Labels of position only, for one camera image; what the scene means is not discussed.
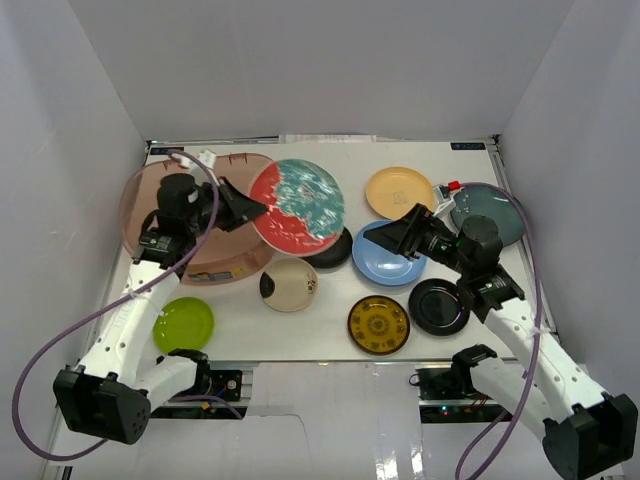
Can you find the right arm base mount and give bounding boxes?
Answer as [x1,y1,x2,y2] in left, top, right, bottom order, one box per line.
[408,368,503,425]

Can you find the black plate with iridescent rim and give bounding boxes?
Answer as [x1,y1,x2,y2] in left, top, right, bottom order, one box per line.
[408,278,470,337]

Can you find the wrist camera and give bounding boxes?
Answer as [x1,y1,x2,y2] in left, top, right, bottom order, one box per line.
[197,149,217,169]
[432,181,461,216]

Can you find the cream plate with black patch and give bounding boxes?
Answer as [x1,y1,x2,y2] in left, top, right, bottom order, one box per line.
[259,258,318,313]

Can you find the black glossy plate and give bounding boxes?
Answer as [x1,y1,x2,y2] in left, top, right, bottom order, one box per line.
[303,227,353,270]

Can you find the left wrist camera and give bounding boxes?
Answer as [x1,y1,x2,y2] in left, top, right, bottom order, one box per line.
[197,149,217,169]

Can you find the brown and yellow patterned plate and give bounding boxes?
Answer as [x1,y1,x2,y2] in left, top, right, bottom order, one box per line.
[346,295,411,356]

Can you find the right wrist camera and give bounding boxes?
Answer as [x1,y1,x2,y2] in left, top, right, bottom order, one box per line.
[432,181,461,216]

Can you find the pink translucent plastic bin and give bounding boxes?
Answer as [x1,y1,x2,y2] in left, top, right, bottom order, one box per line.
[119,148,274,285]

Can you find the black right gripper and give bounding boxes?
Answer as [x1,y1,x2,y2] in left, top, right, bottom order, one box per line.
[363,204,472,277]

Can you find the red and teal floral plate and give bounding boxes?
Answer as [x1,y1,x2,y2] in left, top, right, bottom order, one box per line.
[248,159,345,257]

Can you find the lime green plate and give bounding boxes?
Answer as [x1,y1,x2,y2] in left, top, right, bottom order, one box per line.
[153,297,215,354]

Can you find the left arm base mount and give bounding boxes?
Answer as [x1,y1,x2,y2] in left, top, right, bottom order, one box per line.
[198,369,243,402]

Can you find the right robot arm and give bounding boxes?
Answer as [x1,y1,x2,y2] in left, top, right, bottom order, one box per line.
[364,204,639,479]

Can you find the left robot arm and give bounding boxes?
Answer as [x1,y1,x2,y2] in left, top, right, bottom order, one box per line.
[53,173,268,445]

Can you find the dark teal ceramic plate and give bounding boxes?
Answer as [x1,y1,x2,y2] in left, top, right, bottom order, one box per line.
[450,185,525,246]

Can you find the light blue plate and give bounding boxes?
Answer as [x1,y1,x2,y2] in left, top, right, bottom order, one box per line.
[352,220,428,287]

